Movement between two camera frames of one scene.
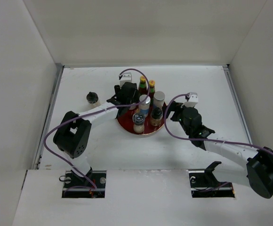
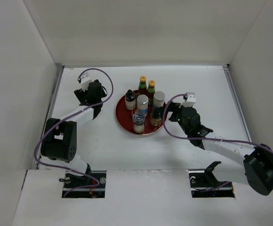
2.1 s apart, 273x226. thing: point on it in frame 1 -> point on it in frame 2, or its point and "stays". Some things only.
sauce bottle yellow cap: (142, 88) stays
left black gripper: (134, 100) -> (82, 95)
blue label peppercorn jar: (144, 107) stays
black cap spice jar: (156, 117) stays
